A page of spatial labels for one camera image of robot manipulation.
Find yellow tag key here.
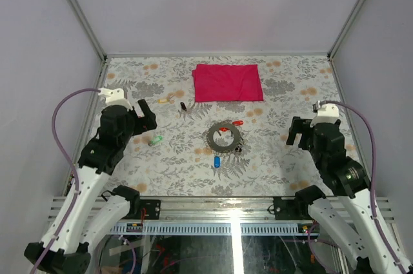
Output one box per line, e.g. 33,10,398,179
157,94,174,104

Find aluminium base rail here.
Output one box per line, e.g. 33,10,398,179
47,195,397,223

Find grey disc with key rings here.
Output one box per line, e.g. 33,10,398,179
203,121,245,156

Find white slotted cable duct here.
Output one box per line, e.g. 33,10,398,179
108,222,310,237

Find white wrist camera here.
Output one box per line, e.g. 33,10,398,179
98,88,132,110
310,101,339,127

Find blue tag key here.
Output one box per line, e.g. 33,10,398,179
214,156,221,168

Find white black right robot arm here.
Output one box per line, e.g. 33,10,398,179
286,117,412,273

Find red folded cloth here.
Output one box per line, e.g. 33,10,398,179
192,64,264,103

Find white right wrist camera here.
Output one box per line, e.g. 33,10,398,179
310,101,339,127

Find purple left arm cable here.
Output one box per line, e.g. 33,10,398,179
30,88,101,274

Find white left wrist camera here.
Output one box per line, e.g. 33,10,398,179
98,88,132,110

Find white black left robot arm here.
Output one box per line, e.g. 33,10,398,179
24,99,157,273

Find green tag key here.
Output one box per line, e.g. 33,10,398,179
148,135,163,146

